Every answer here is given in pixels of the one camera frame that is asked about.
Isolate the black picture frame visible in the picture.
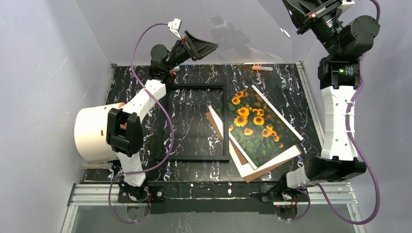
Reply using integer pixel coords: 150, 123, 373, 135
157, 83, 230, 162

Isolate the sunflower photo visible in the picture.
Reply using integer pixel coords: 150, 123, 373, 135
227, 85, 303, 169

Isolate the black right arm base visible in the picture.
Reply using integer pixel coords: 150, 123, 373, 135
256, 173, 307, 202

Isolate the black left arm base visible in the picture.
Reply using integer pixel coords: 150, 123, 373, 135
118, 181, 166, 204

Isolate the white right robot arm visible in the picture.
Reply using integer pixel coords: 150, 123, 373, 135
282, 0, 380, 189

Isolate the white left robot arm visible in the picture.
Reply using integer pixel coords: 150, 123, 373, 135
106, 31, 219, 187

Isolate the orange white marker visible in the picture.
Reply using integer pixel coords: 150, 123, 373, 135
252, 66, 273, 71

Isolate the white cylinder orange lid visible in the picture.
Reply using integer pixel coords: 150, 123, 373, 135
74, 102, 125, 163

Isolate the white mat board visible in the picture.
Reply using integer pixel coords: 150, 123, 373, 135
208, 104, 303, 183

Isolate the wooden ruler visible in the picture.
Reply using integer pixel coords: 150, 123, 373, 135
79, 163, 112, 169

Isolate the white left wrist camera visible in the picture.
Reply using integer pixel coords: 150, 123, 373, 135
167, 18, 182, 40

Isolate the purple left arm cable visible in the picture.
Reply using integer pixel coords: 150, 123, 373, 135
107, 22, 176, 225

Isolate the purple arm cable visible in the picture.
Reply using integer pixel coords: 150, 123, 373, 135
276, 0, 382, 226
107, 22, 176, 225

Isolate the aluminium rail frame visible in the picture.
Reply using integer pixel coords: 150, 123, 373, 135
62, 184, 365, 233

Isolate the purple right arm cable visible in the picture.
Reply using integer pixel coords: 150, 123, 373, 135
276, 0, 382, 226

